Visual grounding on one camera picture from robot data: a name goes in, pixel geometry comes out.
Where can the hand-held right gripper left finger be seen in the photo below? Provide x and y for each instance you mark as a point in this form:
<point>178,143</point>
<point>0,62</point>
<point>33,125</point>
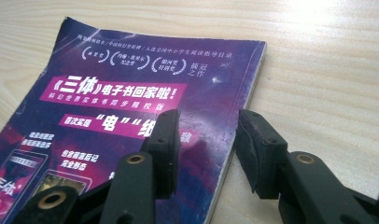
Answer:
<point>165,149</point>

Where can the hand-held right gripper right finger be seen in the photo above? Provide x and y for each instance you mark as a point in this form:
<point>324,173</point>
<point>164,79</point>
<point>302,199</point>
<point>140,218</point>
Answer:
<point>263,158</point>

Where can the glossy dark blue magazine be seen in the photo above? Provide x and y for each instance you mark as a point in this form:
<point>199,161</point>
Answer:
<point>116,93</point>

